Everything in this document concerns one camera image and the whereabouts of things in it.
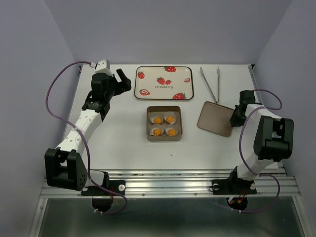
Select metal tongs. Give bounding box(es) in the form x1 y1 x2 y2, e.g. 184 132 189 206
199 67 220 104

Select brown tin lid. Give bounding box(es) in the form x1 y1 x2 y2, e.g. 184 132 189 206
197 101 234 137

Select orange cookie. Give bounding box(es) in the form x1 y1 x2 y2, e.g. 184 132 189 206
164 116 176 124
152 128 163 136
166 128 177 136
153 117 162 124

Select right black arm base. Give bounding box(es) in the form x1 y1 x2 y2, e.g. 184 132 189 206
210 168 257 196

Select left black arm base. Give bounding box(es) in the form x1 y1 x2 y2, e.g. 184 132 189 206
81 170 125 197

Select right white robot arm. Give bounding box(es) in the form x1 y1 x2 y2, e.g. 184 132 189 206
227 89 294 193

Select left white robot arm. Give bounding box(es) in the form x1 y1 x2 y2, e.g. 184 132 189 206
44 69 131 191

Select strawberry print tray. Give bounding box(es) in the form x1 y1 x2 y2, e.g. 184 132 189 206
134 66 194 100

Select brown square tin box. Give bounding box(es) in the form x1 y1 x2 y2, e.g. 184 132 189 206
146 106 183 142

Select white paper cup back-left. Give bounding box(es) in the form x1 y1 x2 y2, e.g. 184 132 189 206
150 112 164 124

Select white paper cup front-left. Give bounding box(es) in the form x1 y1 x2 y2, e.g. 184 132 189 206
149 124 164 136

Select white paper cup back-right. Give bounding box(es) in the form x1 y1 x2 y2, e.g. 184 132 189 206
163 111 176 124

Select white paper cup front-right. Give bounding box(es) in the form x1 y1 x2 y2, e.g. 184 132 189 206
165 124 178 136

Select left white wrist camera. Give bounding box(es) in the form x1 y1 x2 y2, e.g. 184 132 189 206
95 59 112 75

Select aluminium mounting rail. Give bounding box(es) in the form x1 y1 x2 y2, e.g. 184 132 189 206
40 169 302 198

